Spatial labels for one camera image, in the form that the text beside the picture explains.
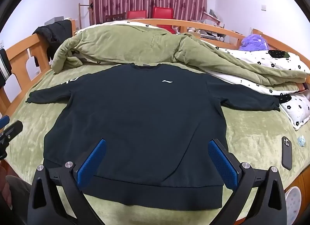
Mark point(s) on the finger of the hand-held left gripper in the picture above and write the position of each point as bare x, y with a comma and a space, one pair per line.
13, 128
3, 121

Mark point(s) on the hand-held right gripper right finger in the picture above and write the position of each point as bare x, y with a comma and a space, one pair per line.
222, 167

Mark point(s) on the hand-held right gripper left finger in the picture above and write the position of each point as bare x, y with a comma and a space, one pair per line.
92, 164

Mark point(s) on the black sweatshirt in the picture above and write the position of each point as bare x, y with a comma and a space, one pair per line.
145, 118

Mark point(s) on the person's left hand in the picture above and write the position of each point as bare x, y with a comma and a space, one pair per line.
4, 186

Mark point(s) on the person's grey trousers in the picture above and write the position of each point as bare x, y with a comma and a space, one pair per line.
18, 191

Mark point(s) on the green plush bed sheet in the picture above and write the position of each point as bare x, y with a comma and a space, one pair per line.
254, 130

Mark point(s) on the black white striped cloth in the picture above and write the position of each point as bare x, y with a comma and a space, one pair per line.
4, 65

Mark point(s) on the black smartphone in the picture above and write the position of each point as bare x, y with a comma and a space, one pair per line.
287, 152

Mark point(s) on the white star-print waste bin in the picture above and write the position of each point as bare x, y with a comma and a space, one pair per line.
294, 200

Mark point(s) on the small light blue object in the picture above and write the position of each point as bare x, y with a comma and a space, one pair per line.
302, 140

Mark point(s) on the white floral pillow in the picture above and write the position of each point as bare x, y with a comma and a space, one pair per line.
300, 111

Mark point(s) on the grey box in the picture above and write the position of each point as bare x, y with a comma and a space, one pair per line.
54, 20

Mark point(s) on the purple plush toy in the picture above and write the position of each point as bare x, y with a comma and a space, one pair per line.
251, 42

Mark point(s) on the green floral-backed quilt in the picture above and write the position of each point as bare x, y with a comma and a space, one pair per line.
135, 43

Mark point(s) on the wooden coat rack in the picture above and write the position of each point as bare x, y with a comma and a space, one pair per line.
79, 14

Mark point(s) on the pile of bags and clutter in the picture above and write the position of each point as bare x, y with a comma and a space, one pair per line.
210, 21

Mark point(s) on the dark wooden chair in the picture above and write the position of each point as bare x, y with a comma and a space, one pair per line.
116, 16

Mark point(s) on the red chair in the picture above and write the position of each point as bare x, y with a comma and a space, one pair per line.
136, 14
162, 13

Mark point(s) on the wooden bed frame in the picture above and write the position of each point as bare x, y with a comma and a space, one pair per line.
21, 53

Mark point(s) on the black clothing on bed frame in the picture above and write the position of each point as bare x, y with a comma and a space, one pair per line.
53, 31

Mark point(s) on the white wall switch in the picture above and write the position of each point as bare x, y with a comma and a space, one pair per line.
264, 7

